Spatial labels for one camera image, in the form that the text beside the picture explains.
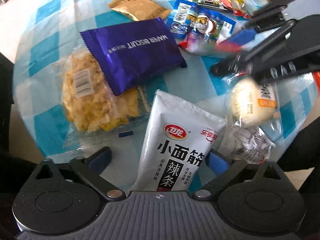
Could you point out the clear bread bun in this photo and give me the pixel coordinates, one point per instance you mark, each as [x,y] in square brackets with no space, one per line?
[251,104]

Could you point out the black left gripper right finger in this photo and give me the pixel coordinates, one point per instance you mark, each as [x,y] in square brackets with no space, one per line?
[227,173]

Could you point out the blue snack packet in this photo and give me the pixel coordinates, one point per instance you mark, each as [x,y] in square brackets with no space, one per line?
[189,18]

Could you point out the red white blue packet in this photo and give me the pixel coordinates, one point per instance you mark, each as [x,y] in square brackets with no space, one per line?
[206,45]

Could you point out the white spicy strip packet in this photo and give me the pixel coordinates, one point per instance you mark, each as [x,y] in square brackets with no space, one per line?
[179,135]

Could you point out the clear bag yellow crisps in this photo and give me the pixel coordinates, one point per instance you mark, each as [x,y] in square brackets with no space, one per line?
[90,106]

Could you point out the purple wafer biscuit packet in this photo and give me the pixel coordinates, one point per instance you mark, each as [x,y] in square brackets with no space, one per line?
[131,53]

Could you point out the clear white printed packet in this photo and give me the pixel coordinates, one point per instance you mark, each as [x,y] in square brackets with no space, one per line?
[250,144]

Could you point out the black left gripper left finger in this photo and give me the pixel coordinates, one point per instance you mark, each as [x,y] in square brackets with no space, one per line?
[89,170]

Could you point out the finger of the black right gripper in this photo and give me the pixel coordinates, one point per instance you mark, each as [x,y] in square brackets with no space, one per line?
[262,51]
[269,16]

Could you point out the gold foil snack packet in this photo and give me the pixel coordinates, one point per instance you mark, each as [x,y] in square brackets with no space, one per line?
[139,10]

